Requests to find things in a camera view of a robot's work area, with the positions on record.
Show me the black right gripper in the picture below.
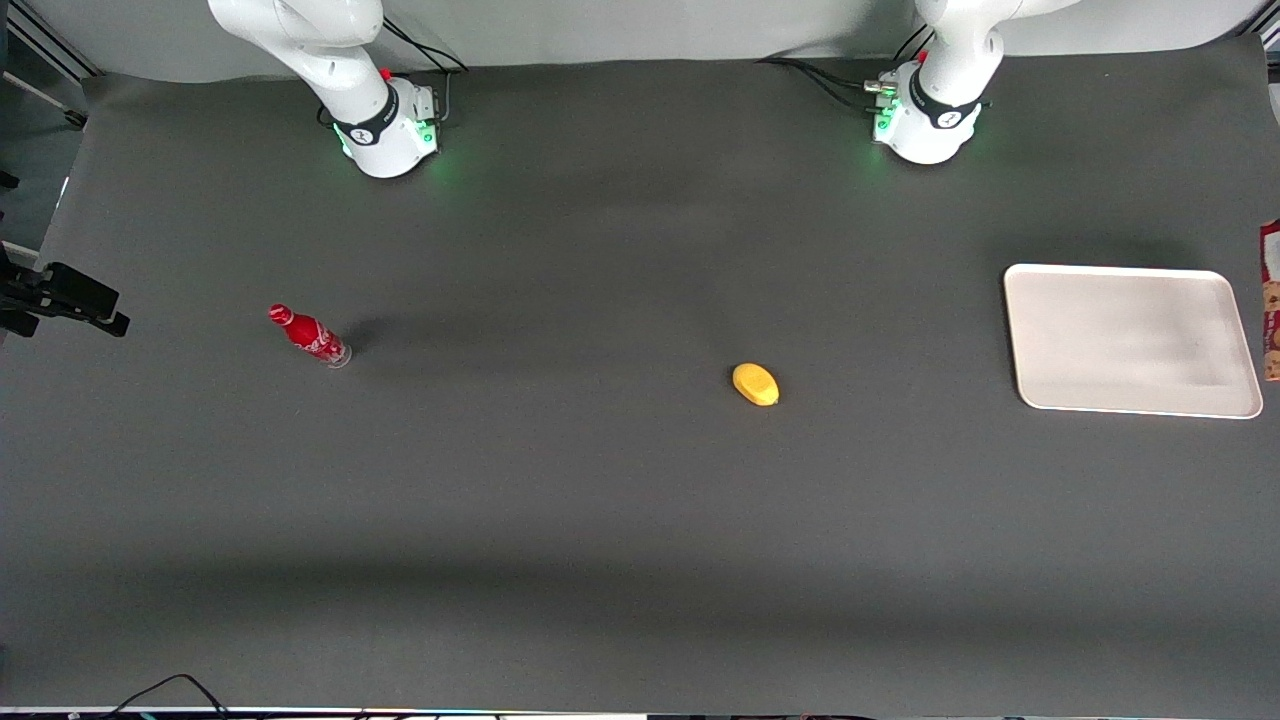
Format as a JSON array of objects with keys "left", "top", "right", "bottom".
[{"left": 0, "top": 242, "right": 132, "bottom": 339}]

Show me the red cookie box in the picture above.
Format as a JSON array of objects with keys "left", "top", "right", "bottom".
[{"left": 1259, "top": 219, "right": 1280, "bottom": 382}]

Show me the cream rectangular plastic tray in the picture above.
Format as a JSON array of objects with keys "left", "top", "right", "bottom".
[{"left": 1003, "top": 263, "right": 1264, "bottom": 420}]

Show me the red soda bottle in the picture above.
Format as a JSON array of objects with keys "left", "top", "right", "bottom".
[{"left": 267, "top": 303, "right": 353, "bottom": 369}]

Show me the dark grey table mat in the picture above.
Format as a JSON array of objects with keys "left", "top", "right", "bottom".
[{"left": 0, "top": 36, "right": 1280, "bottom": 717}]

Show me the yellow lemon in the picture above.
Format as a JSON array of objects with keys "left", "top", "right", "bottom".
[{"left": 732, "top": 362, "right": 781, "bottom": 408}]

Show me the aluminium frame rail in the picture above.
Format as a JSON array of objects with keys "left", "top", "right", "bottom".
[{"left": 0, "top": 0, "right": 103, "bottom": 131}]

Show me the thin black table edge cable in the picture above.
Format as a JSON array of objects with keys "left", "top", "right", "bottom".
[{"left": 100, "top": 673, "right": 233, "bottom": 720}]

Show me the black right arm base cable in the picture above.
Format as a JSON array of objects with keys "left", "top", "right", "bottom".
[{"left": 382, "top": 16, "right": 470, "bottom": 123}]

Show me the black arm base cable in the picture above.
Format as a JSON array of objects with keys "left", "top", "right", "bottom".
[
  {"left": 754, "top": 24, "right": 935, "bottom": 113},
  {"left": 382, "top": 16, "right": 470, "bottom": 123}
]

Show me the black left arm base cable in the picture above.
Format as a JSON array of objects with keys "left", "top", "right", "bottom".
[{"left": 754, "top": 24, "right": 935, "bottom": 113}]

